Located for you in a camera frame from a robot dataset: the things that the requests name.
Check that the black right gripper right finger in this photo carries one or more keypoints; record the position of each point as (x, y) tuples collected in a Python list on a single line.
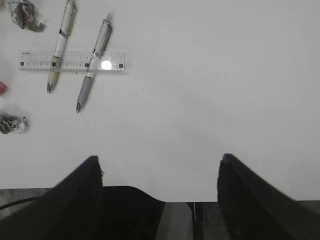
[(253, 209)]

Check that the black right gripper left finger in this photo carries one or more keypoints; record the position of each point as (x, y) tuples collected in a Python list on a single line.
[(69, 211)]

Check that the brown grey paper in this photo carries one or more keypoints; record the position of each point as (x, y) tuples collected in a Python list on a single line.
[(13, 124)]

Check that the paper with pink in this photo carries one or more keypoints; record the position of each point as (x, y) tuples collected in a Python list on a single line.
[(22, 13)]

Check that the pink pencil sharpener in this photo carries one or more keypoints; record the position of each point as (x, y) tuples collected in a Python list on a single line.
[(3, 88)]

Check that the grey grip ballpoint pen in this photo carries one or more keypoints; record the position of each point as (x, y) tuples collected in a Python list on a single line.
[(98, 51)]

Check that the cream grip ballpoint pen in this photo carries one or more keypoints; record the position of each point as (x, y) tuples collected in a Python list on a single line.
[(65, 30)]

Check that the clear plastic ruler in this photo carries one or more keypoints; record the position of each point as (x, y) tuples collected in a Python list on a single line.
[(72, 61)]

